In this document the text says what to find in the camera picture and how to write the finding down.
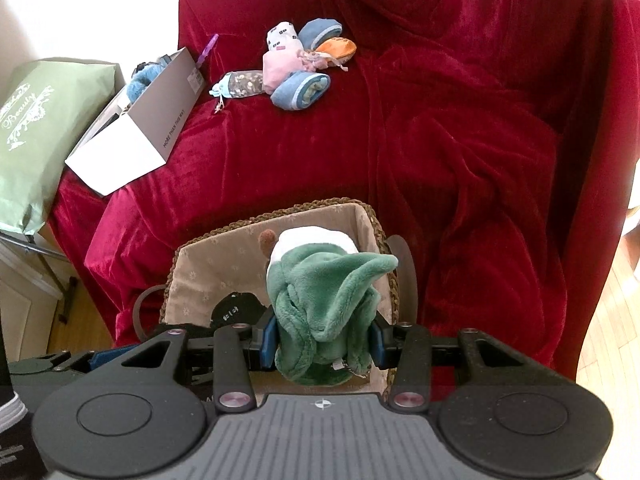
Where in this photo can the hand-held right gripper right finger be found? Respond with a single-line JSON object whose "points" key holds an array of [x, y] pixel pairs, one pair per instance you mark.
{"points": [[378, 342]]}

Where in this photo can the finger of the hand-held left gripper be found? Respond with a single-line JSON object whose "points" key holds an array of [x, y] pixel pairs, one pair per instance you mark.
{"points": [[107, 360]]}

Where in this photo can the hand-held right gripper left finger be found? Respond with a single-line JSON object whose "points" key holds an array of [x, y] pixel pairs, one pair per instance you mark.
{"points": [[267, 340]]}

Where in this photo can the green white fluffy sock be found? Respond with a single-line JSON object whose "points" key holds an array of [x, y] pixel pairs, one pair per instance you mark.
{"points": [[325, 310]]}

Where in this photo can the woven basket with beige lining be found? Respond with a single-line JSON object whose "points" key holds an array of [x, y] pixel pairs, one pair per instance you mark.
{"points": [[225, 265]]}

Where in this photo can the white printed sock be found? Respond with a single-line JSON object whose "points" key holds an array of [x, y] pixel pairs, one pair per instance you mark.
{"points": [[282, 35]]}

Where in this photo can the black rolled sock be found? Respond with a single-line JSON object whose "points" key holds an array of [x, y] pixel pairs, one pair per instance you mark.
{"points": [[235, 310]]}

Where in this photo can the white cabinet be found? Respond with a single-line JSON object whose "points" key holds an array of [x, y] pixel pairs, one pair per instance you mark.
{"points": [[20, 305]]}

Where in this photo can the metal rack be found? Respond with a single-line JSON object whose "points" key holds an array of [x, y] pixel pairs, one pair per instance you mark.
{"points": [[45, 255]]}

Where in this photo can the grey cardboard box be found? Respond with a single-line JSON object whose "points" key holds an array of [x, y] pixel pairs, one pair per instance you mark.
{"points": [[145, 150]]}

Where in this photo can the red velvet blanket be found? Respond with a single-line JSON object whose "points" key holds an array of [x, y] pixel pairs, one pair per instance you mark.
{"points": [[450, 135]]}

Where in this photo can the green paper bag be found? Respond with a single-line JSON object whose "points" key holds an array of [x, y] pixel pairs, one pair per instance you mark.
{"points": [[45, 125]]}

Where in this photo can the grey floral pouch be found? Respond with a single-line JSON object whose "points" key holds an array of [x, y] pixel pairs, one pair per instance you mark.
{"points": [[242, 82]]}

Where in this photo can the pink sock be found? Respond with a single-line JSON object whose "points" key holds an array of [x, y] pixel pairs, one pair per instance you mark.
{"points": [[280, 70]]}

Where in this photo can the blue fluffy sock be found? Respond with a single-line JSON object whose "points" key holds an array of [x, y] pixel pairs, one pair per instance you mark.
{"points": [[142, 82]]}

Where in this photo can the purple clothespin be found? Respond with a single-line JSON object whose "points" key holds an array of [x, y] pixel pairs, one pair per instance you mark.
{"points": [[207, 51]]}

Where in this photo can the orange sock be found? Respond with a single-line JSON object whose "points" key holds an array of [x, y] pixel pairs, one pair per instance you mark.
{"points": [[337, 50]]}

